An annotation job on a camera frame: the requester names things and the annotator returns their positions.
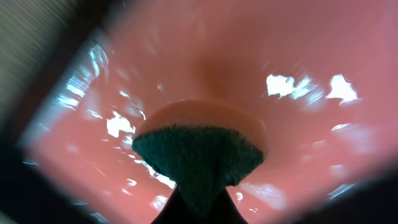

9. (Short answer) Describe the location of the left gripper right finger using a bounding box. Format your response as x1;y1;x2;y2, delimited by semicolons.
214;189;248;224

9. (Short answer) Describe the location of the dark red water tray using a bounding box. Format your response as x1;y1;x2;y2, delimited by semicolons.
1;0;397;223

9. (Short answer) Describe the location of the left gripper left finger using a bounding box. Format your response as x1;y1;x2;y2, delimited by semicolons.
151;187;195;224

